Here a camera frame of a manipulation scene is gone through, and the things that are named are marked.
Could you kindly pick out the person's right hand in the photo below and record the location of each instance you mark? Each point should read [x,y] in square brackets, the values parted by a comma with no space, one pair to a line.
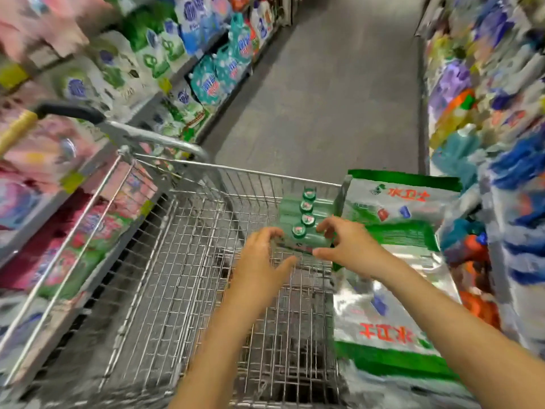
[358,247]

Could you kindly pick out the person's left hand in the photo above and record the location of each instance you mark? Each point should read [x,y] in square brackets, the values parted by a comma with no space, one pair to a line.
[260,277]

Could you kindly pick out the pack of green small bottles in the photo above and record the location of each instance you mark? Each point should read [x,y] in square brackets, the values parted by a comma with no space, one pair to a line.
[302,221]

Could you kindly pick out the large green white cleaner pouch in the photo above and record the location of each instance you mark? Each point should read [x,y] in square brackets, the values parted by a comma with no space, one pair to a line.
[400,200]
[400,323]
[409,392]

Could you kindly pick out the cluster of orange trigger sprayers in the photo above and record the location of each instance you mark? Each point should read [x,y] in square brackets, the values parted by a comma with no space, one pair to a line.
[481,285]

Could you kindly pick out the cluster of teal cleaner bottles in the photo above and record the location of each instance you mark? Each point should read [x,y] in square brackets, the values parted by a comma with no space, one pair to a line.
[456,157]

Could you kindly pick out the cluster of blue cleaner bottles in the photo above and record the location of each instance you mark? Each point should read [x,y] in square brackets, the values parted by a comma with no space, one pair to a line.
[519,208]

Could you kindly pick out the row of purple cleaner bottles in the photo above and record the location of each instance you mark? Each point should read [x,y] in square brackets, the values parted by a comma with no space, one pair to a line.
[451,89]

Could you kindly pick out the row of teal blue pouches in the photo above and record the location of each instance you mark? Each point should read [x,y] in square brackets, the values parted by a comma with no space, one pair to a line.
[226,59]

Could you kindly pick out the stack of pink detergent pouches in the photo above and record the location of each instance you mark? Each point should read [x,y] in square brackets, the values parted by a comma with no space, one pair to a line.
[51,157]

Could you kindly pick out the row of green white pouches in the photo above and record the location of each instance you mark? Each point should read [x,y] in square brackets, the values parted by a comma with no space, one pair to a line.
[111,72]

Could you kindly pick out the person's left forearm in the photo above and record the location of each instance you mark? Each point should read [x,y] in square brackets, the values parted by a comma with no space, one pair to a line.
[221,358]

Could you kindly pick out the person's right forearm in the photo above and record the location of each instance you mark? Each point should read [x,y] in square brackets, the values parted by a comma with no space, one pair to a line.
[468,336]

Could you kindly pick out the grey shopping cart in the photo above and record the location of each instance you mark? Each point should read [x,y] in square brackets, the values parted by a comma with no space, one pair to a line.
[187,277]

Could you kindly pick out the store shelving with refill pouches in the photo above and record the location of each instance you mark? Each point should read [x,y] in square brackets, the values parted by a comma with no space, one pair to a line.
[51,213]

